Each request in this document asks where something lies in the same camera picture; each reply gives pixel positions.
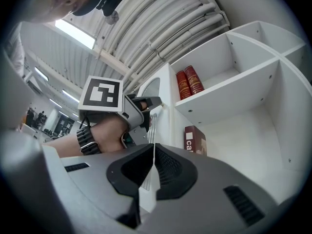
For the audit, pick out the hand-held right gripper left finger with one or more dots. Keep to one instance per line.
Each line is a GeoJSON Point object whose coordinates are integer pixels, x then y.
{"type": "Point", "coordinates": [126, 172]}

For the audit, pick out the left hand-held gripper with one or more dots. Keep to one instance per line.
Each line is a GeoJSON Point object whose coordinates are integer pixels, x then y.
{"type": "Point", "coordinates": [131, 111]}

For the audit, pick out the red gold-print book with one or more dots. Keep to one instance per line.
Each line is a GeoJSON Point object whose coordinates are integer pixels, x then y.
{"type": "Point", "coordinates": [194, 80]}
{"type": "Point", "coordinates": [184, 85]}

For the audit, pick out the dark red book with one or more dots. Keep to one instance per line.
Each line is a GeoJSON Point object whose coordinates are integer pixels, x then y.
{"type": "Point", "coordinates": [195, 140]}

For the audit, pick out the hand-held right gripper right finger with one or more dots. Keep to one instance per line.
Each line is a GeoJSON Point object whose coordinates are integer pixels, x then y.
{"type": "Point", "coordinates": [178, 174]}

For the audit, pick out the white cabinet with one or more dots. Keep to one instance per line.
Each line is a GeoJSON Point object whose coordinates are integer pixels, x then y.
{"type": "Point", "coordinates": [243, 82]}

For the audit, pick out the person's left forearm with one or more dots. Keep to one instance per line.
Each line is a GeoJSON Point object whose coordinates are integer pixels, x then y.
{"type": "Point", "coordinates": [65, 149]}

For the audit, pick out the person's left hand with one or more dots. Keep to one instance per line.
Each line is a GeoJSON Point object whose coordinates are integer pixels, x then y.
{"type": "Point", "coordinates": [109, 135]}

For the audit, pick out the bundle of white ceiling pipes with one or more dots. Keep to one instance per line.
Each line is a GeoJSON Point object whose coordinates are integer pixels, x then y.
{"type": "Point", "coordinates": [170, 21]}

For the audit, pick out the person's head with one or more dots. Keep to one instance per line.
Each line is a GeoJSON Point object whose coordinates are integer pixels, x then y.
{"type": "Point", "coordinates": [48, 4]}

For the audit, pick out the person's white shirt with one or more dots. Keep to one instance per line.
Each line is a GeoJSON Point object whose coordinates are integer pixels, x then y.
{"type": "Point", "coordinates": [14, 55]}

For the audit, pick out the white glass cabinet door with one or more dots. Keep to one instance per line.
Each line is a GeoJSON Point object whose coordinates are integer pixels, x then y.
{"type": "Point", "coordinates": [165, 86]}

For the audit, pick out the round metal ceiling disc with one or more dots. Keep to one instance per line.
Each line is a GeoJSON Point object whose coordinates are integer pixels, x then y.
{"type": "Point", "coordinates": [113, 18]}

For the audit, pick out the black wrist watch band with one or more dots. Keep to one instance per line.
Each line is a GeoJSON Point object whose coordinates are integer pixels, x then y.
{"type": "Point", "coordinates": [86, 140]}

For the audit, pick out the long ceiling light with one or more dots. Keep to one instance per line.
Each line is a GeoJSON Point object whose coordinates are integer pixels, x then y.
{"type": "Point", "coordinates": [41, 73]}
{"type": "Point", "coordinates": [56, 103]}
{"type": "Point", "coordinates": [70, 96]}
{"type": "Point", "coordinates": [75, 34]}

